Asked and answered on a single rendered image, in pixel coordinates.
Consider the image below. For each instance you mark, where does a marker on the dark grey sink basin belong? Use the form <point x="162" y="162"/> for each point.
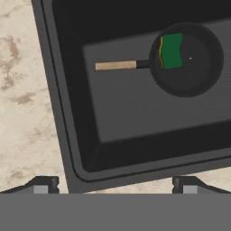
<point x="135" y="120"/>

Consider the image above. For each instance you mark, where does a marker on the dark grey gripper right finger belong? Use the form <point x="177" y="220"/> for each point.
<point x="186" y="184"/>

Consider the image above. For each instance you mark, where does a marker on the green and yellow sponge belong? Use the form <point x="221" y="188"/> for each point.
<point x="172" y="51"/>

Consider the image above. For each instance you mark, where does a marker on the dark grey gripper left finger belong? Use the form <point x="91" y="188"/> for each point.
<point x="45" y="184"/>

